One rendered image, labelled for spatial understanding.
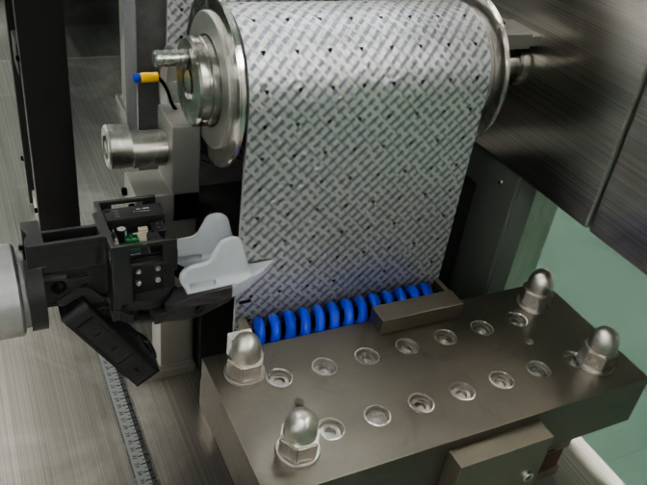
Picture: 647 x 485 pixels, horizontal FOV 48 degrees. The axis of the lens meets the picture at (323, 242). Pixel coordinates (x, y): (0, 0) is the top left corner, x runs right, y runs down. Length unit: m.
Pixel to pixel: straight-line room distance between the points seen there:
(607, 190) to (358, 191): 0.23
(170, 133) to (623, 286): 2.41
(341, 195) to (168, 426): 0.30
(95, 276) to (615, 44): 0.49
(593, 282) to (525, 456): 2.21
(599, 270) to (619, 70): 2.27
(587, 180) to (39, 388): 0.60
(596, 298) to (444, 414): 2.15
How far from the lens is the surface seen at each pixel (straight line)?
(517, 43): 0.75
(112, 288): 0.60
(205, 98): 0.60
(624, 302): 2.82
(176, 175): 0.68
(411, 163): 0.69
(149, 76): 0.68
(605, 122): 0.72
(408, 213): 0.72
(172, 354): 0.82
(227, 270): 0.63
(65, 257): 0.59
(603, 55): 0.72
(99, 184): 1.17
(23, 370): 0.86
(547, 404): 0.70
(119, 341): 0.64
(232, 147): 0.60
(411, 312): 0.72
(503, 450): 0.66
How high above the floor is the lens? 1.49
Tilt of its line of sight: 34 degrees down
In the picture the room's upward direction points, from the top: 8 degrees clockwise
